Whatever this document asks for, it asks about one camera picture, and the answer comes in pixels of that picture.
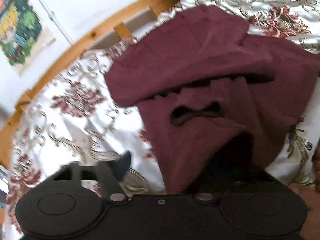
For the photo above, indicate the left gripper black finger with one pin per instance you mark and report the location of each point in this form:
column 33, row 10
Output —
column 110, row 174

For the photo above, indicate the person's right hand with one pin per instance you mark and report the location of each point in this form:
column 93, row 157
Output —
column 311, row 197

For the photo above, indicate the white floral damask bedspread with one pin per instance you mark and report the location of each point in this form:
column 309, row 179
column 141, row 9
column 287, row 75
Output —
column 75, row 117

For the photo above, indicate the maroon long-sleeve sweater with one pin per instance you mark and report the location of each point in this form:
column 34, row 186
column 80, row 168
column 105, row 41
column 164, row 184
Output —
column 203, row 85

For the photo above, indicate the wooden bed frame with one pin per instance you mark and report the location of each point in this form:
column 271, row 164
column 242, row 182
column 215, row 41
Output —
column 75, row 52

